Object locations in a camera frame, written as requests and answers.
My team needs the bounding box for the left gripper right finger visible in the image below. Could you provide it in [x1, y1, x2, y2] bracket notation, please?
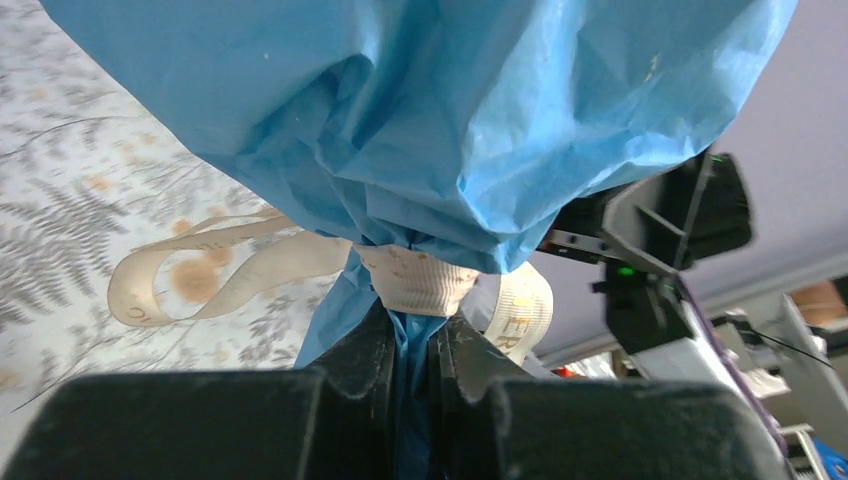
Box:
[428, 317, 790, 479]

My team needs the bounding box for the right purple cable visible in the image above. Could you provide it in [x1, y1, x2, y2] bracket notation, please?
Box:
[675, 274, 790, 458]

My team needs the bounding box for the flower bouquet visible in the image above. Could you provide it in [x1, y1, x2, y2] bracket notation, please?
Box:
[39, 0, 800, 480]

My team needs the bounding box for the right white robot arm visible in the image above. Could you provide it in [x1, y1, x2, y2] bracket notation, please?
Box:
[541, 152, 847, 479]

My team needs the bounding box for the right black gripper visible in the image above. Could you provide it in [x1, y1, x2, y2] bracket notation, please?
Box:
[538, 150, 754, 275]

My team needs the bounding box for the cream printed ribbon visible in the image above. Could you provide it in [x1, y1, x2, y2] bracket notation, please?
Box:
[107, 208, 554, 364]

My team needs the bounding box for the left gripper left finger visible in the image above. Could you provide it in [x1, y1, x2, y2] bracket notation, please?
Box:
[4, 304, 395, 479]

